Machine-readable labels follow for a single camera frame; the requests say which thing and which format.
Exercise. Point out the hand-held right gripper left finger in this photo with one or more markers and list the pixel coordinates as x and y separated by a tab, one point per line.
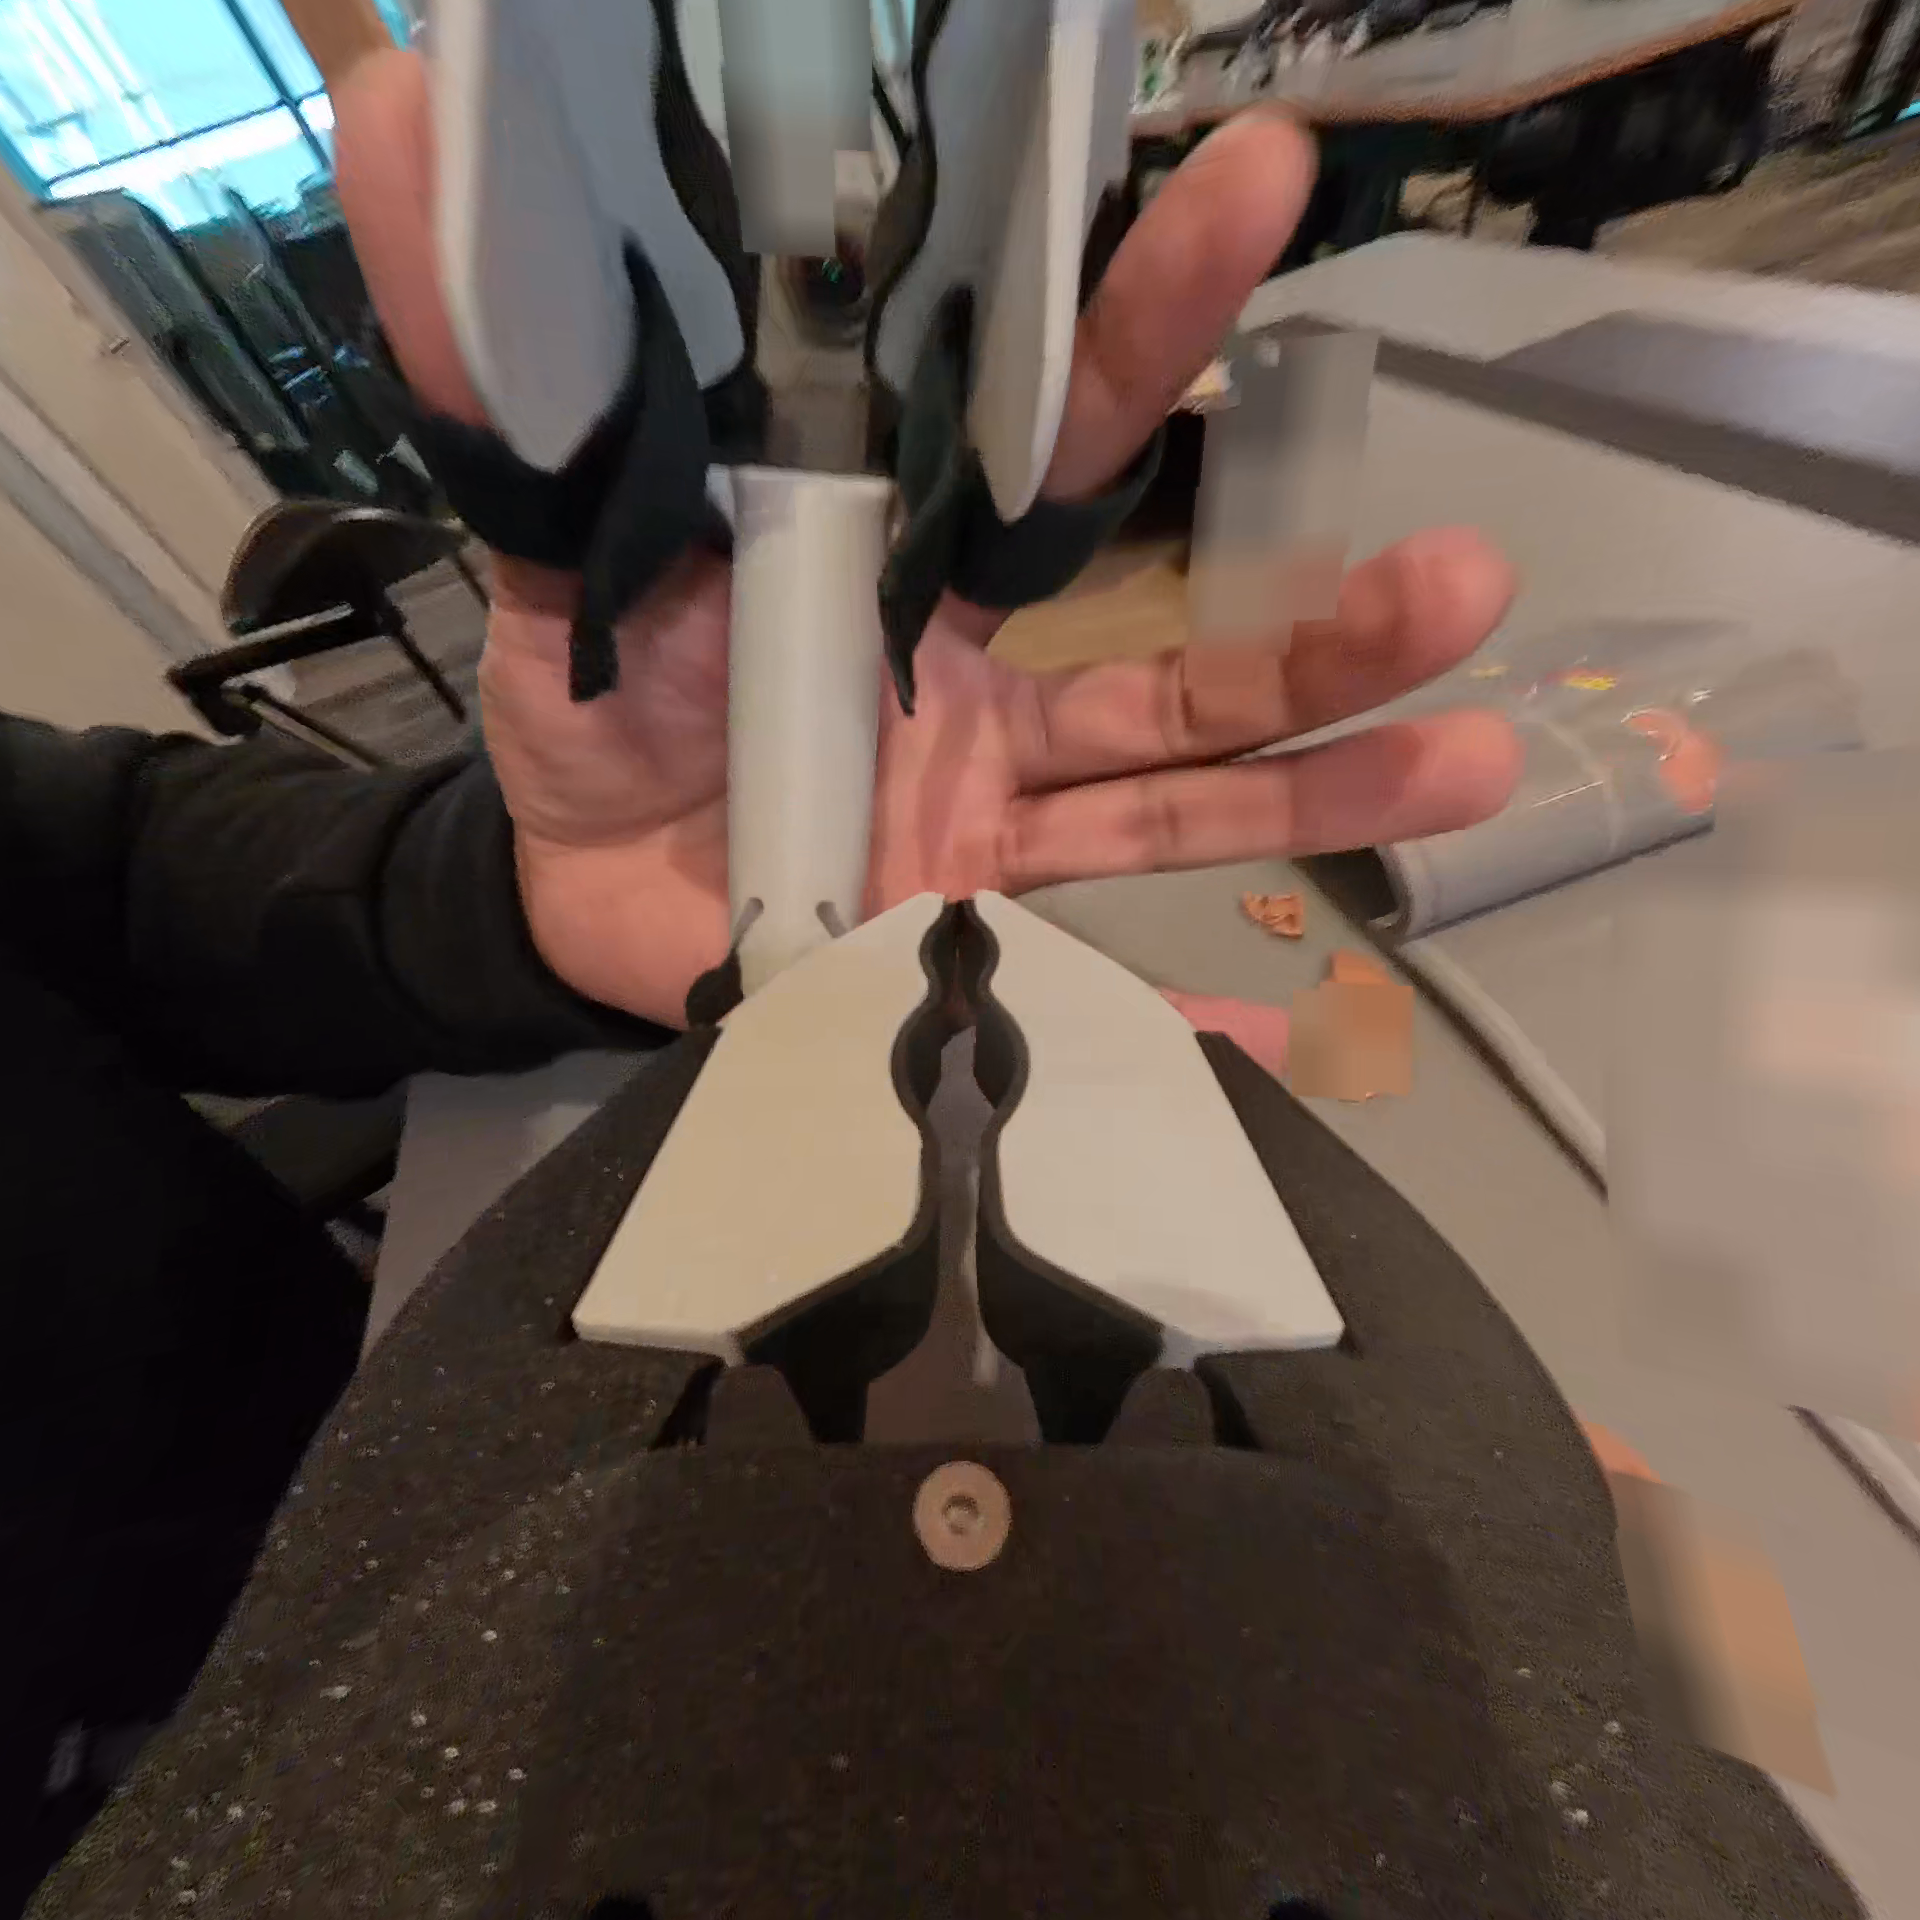
767	1170

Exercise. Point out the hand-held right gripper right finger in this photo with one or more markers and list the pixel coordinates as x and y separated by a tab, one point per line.
1155	1170

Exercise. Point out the grey desk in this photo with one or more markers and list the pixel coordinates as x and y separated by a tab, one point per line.
1411	1260

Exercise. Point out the person's left hand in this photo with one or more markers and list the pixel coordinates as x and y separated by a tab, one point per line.
1141	765

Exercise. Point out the grey instruction booklet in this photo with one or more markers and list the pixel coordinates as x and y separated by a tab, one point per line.
1501	856

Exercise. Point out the long wooden table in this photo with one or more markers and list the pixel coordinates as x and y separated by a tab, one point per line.
1440	66

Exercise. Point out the light grey table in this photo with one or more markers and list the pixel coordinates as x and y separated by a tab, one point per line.
1681	299

